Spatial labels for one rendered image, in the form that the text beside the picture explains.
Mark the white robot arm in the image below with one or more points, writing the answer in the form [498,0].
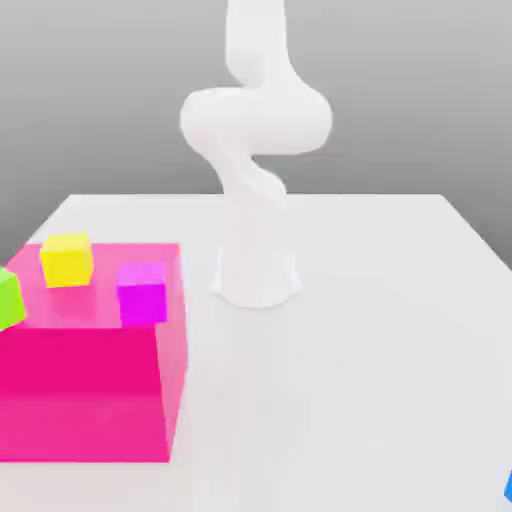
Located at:
[256,120]

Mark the small magenta cube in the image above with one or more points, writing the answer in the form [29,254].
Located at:
[142,300]

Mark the small yellow cube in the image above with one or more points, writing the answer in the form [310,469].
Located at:
[66,262]

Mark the small green cube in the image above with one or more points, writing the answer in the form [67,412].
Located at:
[8,300]

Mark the small blue cube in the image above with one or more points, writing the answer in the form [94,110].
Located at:
[508,486]

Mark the large pink box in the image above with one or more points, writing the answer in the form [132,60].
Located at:
[80,392]

